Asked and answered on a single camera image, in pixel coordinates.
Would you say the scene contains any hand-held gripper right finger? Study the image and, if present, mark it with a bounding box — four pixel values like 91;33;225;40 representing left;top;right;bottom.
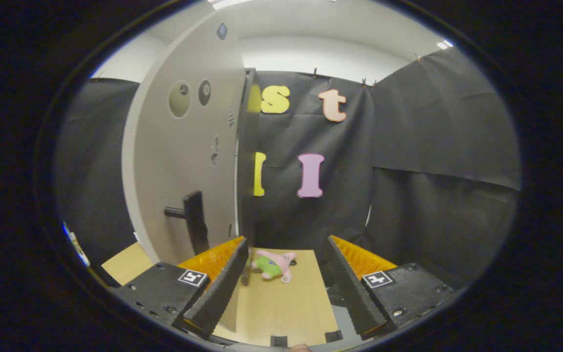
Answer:
327;235;455;337

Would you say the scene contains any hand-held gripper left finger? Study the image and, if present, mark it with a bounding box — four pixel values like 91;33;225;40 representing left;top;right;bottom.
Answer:
115;236;249;338

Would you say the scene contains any black door handle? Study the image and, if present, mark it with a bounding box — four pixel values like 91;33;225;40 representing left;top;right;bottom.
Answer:
164;191;210;256

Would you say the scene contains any grey shoe cabinet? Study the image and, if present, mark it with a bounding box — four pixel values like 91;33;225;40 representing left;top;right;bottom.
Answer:
235;68;262;286

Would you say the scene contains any white shoe cabinet door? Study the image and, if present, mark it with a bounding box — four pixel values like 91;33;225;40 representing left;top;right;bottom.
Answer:
121;15;248;267

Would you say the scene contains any pink plush toy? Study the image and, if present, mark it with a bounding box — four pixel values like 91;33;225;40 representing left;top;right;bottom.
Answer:
251;249;298;284

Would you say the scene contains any black backdrop cloth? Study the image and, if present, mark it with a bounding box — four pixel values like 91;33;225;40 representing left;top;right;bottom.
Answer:
56;46;522;289

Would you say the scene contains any long ceiling light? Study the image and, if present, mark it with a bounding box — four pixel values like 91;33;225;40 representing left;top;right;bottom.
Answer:
208;0;258;9

